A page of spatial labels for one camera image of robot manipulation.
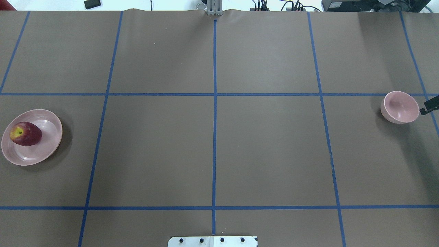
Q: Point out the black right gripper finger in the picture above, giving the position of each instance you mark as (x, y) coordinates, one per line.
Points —
(430, 105)

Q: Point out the pink bowl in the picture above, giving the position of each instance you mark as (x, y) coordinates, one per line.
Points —
(399, 108)

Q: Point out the pink plate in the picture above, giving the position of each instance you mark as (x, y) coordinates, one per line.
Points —
(52, 131)

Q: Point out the red apple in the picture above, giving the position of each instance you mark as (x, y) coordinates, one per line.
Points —
(25, 134)

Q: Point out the brown paper table mat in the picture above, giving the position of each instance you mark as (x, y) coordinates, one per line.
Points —
(176, 123)

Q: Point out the small black box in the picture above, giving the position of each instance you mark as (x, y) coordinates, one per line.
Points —
(89, 4)

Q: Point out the aluminium frame post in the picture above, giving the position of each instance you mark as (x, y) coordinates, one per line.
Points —
(214, 7)

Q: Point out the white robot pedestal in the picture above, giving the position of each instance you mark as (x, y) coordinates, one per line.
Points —
(213, 241)

